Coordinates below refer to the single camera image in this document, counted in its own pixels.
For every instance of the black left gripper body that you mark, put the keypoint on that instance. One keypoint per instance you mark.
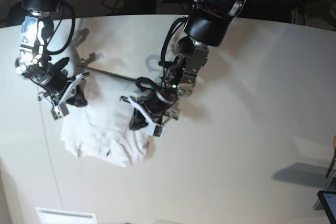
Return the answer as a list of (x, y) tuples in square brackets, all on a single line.
[(159, 102)]

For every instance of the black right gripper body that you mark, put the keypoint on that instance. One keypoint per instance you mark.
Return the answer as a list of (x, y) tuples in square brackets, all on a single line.
[(52, 76)]

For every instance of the white T-shirt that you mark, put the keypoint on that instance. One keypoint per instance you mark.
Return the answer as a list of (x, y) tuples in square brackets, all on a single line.
[(101, 128)]

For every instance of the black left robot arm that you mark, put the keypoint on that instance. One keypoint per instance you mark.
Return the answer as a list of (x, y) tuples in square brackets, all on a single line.
[(183, 54)]

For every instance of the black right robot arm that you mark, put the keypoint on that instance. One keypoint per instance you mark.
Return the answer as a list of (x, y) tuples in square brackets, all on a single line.
[(34, 59)]

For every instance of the white paper sheet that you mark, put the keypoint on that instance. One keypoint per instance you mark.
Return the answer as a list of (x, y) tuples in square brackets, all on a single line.
[(60, 216)]

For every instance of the tablet screen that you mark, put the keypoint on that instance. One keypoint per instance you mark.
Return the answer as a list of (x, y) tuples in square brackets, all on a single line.
[(327, 199)]

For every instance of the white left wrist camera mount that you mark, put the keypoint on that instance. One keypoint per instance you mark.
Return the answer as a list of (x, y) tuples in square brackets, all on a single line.
[(153, 128)]

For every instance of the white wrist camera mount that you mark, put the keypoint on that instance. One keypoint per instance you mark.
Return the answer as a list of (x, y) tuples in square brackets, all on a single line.
[(153, 128), (59, 109)]

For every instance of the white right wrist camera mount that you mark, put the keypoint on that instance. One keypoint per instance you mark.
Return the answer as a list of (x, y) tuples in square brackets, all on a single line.
[(59, 109)]

